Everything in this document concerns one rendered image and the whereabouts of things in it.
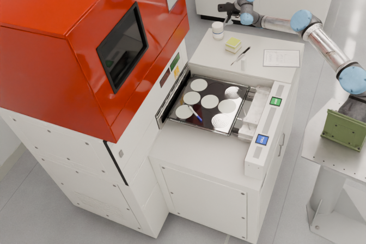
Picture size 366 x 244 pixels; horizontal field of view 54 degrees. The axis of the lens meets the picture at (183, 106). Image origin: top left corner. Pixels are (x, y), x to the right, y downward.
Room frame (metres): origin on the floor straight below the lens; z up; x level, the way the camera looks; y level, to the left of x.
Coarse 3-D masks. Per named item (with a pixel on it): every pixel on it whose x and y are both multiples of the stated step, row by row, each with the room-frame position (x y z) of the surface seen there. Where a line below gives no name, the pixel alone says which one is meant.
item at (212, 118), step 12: (216, 84) 1.48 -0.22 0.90; (228, 84) 1.46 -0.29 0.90; (216, 96) 1.38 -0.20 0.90; (228, 96) 1.36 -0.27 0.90; (240, 96) 1.35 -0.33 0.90; (204, 108) 1.31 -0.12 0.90; (216, 108) 1.29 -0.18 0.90; (180, 120) 1.27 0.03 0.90; (192, 120) 1.25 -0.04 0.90; (204, 120) 1.23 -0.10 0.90; (216, 120) 1.21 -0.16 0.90; (228, 120) 1.20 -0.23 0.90
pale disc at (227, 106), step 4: (224, 100) 1.34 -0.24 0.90; (228, 100) 1.34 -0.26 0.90; (220, 104) 1.32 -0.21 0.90; (224, 104) 1.31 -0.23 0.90; (228, 104) 1.31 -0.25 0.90; (232, 104) 1.30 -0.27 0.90; (220, 108) 1.29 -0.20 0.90; (224, 108) 1.28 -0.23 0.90; (228, 108) 1.28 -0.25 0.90; (232, 108) 1.27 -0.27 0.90; (224, 112) 1.26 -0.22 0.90; (228, 112) 1.25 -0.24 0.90
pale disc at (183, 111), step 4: (180, 108) 1.35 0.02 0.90; (184, 108) 1.34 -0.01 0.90; (188, 108) 1.34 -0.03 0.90; (192, 108) 1.33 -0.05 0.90; (176, 112) 1.33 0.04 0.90; (180, 112) 1.32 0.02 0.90; (184, 112) 1.31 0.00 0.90; (188, 112) 1.31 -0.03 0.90; (192, 112) 1.30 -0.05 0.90; (180, 116) 1.29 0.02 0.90; (184, 116) 1.29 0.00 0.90; (188, 116) 1.28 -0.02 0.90
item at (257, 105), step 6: (258, 96) 1.34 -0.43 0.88; (264, 96) 1.33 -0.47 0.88; (252, 102) 1.30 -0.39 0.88; (258, 102) 1.29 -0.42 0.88; (264, 102) 1.28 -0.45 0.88; (252, 108) 1.26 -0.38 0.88; (258, 108) 1.25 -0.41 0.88; (252, 114) 1.22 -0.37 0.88; (258, 114) 1.21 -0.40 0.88; (246, 126) 1.15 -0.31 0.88; (252, 126) 1.14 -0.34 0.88; (240, 138) 1.09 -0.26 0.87; (246, 138) 1.07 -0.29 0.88
